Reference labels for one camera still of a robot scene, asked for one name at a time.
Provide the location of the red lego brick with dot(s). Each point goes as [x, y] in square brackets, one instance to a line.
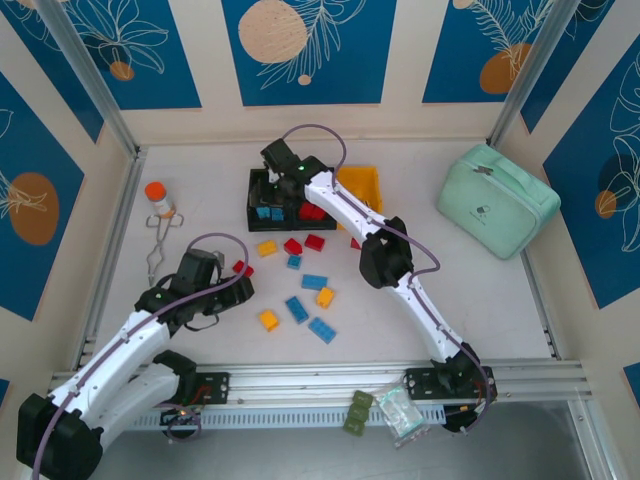
[355, 244]
[315, 242]
[318, 214]
[249, 272]
[292, 246]
[306, 211]

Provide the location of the small blue lego brick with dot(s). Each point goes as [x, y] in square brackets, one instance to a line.
[275, 214]
[261, 214]
[294, 261]

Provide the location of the yellow lego brick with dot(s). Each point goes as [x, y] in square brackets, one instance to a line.
[269, 320]
[325, 297]
[266, 248]

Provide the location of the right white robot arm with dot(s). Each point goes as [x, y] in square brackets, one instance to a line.
[385, 257]

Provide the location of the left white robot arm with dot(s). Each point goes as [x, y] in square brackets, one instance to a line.
[120, 355]

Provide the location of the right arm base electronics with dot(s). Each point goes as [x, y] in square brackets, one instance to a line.
[460, 425]

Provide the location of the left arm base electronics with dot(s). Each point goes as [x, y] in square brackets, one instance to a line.
[182, 415]

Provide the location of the black plastic bin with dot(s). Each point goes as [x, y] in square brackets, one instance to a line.
[270, 226]
[315, 226]

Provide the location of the yellow plastic bin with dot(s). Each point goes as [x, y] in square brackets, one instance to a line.
[357, 180]

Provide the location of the metal forceps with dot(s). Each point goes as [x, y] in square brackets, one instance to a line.
[161, 237]

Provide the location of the orange capped small bottle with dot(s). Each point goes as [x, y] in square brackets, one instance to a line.
[156, 192]

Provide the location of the olive green square pad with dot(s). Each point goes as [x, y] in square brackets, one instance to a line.
[363, 398]
[355, 425]

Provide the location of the mint green zip case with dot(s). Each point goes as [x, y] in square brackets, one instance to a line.
[500, 205]

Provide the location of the clear plastic zip bag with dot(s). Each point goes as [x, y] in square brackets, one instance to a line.
[400, 415]

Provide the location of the aluminium frame cross rail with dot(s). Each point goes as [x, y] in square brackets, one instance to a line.
[300, 380]

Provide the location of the aluminium frame side rail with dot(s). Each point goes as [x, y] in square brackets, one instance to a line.
[536, 285]
[126, 200]

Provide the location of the aluminium frame post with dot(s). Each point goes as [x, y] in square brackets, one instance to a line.
[91, 75]
[526, 75]

